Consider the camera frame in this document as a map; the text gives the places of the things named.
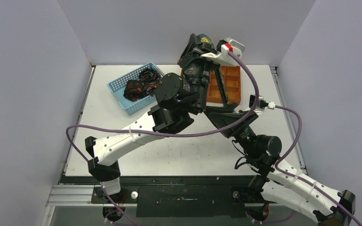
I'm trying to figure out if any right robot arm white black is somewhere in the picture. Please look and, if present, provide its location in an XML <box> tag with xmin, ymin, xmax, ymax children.
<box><xmin>208</xmin><ymin>65</ymin><xmax>361</xmax><ymax>226</ymax></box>

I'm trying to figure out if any dark patterned tie in basket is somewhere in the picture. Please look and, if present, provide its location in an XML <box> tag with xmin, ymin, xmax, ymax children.
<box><xmin>139</xmin><ymin>68</ymin><xmax>162</xmax><ymax>96</ymax></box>

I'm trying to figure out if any blue yellow floral tie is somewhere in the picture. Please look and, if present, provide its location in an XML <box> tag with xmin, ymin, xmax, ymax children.
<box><xmin>197</xmin><ymin>33</ymin><xmax>213</xmax><ymax>45</ymax></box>

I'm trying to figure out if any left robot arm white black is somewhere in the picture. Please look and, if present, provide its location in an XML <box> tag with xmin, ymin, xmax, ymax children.
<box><xmin>84</xmin><ymin>34</ymin><xmax>220</xmax><ymax>203</ymax></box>

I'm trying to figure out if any blue plastic basket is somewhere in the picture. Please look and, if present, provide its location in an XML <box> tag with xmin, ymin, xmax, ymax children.
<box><xmin>107</xmin><ymin>63</ymin><xmax>164</xmax><ymax>115</ymax></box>

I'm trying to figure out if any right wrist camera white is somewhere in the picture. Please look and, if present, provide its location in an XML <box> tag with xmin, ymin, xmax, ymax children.
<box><xmin>249</xmin><ymin>95</ymin><xmax>276</xmax><ymax>111</ymax></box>

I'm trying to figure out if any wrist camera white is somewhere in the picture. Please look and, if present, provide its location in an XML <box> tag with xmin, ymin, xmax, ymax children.
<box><xmin>201</xmin><ymin>38</ymin><xmax>246</xmax><ymax>67</ymax></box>
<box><xmin>249</xmin><ymin>95</ymin><xmax>276</xmax><ymax>111</ymax></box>

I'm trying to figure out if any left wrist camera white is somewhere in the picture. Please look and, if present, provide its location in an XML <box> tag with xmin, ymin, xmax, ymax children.
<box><xmin>201</xmin><ymin>38</ymin><xmax>246</xmax><ymax>67</ymax></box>

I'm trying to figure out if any black orange patterned tie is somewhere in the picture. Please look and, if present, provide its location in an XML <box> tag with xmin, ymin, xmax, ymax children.
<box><xmin>123</xmin><ymin>80</ymin><xmax>150</xmax><ymax>102</ymax></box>

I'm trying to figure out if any orange wooden compartment tray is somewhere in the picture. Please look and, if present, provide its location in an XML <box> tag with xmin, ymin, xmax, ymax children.
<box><xmin>176</xmin><ymin>62</ymin><xmax>241</xmax><ymax>107</ymax></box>

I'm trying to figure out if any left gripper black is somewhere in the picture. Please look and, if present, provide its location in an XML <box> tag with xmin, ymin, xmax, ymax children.
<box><xmin>176</xmin><ymin>34</ymin><xmax>224</xmax><ymax>112</ymax></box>

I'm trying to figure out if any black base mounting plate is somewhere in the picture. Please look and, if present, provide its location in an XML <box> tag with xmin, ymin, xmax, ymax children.
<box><xmin>59</xmin><ymin>175</ymin><xmax>294</xmax><ymax>219</ymax></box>

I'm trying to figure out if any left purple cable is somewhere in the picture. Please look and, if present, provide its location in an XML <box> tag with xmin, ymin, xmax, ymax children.
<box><xmin>66</xmin><ymin>51</ymin><xmax>261</xmax><ymax>226</ymax></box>

